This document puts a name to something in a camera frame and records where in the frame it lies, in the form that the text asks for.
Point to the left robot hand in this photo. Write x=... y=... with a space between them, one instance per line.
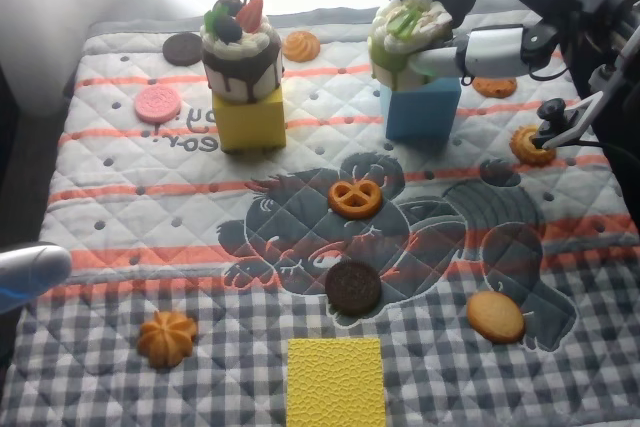
x=30 y=267

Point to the green cake with cream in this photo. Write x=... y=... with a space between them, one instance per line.
x=400 y=37

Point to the chocolate cake with strawberry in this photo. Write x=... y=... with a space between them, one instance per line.
x=240 y=62

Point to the light blue cube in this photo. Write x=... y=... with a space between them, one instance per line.
x=425 y=107

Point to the smooth yellow cube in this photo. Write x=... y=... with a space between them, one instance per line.
x=250 y=122

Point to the yellow textured block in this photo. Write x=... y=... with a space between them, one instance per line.
x=335 y=382

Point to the chocolate chip cookie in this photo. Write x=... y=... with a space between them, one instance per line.
x=495 y=88

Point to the grey quilt with bear print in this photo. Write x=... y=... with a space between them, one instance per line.
x=150 y=182

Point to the orange flower cookie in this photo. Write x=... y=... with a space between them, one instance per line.
x=167 y=339

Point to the pink sandwich cookie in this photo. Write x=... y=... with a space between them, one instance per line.
x=157 y=104

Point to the plain dark brown cookie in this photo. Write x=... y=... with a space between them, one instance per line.
x=183 y=49

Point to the orange swirl cookie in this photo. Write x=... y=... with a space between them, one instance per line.
x=301 y=47

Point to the orange pretzel cookie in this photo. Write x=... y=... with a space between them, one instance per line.
x=354 y=200

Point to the dark chocolate sandwich cookie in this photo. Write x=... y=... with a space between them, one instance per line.
x=353 y=288

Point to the plain round tan biscuit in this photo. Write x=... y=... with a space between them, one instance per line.
x=496 y=317

